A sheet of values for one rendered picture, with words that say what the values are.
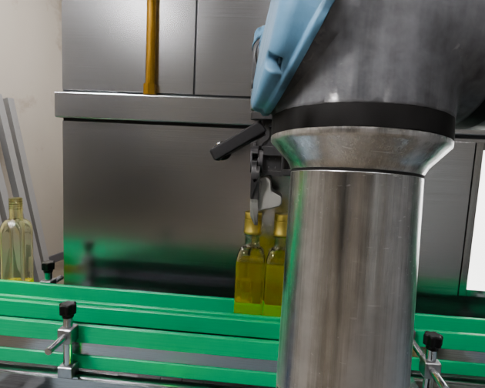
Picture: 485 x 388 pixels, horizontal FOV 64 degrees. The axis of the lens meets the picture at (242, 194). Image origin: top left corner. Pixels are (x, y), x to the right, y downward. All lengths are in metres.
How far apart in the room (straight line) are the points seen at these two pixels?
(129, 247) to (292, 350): 0.78
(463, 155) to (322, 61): 0.75
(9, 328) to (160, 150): 0.47
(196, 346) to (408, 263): 0.52
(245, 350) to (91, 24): 0.78
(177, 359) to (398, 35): 0.63
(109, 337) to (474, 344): 0.66
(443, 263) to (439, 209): 0.12
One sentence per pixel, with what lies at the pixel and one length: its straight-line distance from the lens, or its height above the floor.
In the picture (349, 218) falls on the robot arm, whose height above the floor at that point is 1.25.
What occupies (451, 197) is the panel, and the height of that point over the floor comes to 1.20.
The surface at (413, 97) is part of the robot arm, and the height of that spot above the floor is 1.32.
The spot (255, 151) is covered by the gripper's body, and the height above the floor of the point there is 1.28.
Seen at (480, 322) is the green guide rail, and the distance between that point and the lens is 0.96.
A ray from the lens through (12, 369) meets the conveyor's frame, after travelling 0.85.
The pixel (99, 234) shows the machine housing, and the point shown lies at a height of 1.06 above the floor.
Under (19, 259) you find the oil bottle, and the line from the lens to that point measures 1.06.
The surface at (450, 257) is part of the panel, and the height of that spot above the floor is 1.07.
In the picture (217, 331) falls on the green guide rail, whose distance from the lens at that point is 0.78.
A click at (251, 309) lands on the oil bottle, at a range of 0.80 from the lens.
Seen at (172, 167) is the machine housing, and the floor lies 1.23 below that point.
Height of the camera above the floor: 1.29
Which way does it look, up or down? 7 degrees down
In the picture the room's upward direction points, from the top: 3 degrees clockwise
